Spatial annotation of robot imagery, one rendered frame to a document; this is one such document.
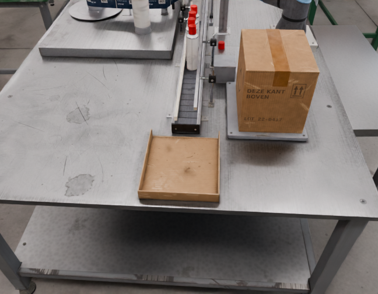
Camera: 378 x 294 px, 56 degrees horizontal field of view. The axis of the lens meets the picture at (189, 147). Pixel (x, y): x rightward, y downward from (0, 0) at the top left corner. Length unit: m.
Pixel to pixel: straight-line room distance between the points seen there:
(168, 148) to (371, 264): 1.33
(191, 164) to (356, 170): 0.57
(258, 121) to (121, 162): 0.52
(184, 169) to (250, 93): 0.35
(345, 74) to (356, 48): 0.28
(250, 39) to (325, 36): 0.84
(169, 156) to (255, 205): 0.35
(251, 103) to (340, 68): 0.71
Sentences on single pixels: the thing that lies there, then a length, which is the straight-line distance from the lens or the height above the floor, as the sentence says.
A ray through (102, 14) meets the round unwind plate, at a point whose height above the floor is 0.89.
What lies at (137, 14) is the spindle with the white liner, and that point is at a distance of 1.92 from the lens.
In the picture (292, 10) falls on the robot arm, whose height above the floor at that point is 1.06.
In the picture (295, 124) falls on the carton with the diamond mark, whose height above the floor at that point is 0.90.
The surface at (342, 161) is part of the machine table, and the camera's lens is 1.37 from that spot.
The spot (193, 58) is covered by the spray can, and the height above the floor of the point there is 0.94.
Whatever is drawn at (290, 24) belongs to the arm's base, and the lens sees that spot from 1.84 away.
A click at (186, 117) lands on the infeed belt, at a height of 0.88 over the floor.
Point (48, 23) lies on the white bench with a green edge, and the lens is 2.95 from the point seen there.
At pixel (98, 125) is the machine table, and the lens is 1.46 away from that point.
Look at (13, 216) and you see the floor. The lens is 2.38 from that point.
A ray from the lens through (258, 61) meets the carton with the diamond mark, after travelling 1.25.
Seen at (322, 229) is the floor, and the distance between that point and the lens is 2.20.
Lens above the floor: 1.75
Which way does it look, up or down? 44 degrees down
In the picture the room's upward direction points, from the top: 1 degrees counter-clockwise
